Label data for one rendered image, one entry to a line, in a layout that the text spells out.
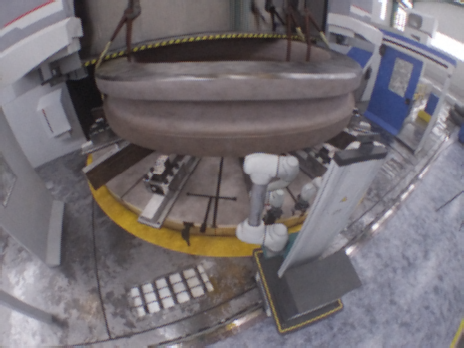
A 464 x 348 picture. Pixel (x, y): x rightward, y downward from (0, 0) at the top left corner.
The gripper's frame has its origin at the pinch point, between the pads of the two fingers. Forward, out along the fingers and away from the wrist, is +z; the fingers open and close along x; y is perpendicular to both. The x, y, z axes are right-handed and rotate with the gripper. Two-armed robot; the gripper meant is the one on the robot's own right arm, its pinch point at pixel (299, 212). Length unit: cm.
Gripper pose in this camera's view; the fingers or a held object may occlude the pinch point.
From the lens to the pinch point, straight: 206.0
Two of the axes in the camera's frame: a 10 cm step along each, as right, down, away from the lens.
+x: 9.8, -1.5, 1.6
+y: 2.2, 6.7, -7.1
